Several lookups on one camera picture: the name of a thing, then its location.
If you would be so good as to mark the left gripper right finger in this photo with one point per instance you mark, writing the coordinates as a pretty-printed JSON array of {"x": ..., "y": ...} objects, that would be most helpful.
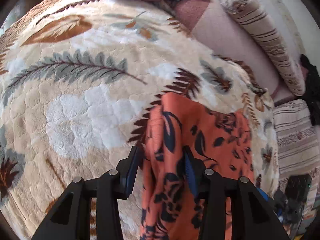
[{"x": 251, "y": 215}]

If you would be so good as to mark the orange black floral garment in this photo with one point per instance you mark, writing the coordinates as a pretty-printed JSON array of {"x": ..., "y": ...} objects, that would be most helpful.
[{"x": 183, "y": 139}]

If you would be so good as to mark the black garment by wall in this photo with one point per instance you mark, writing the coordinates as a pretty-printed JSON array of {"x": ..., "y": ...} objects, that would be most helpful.
[{"x": 311, "y": 95}]

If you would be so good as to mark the cream leaf-pattern blanket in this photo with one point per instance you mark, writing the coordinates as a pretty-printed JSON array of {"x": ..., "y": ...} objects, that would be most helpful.
[{"x": 82, "y": 81}]

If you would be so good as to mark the striped beige bolster pillow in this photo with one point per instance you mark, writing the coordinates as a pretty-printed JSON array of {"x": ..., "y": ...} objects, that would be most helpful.
[{"x": 252, "y": 16}]

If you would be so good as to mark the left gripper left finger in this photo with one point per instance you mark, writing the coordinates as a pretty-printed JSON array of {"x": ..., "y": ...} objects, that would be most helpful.
[{"x": 69, "y": 217}]

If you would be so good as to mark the pink mauve bed sheet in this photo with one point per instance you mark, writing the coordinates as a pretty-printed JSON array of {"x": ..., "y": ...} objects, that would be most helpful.
[{"x": 212, "y": 26}]

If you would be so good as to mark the striped beige flat pillow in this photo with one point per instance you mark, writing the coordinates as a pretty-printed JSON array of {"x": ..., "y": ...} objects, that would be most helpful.
[{"x": 298, "y": 143}]

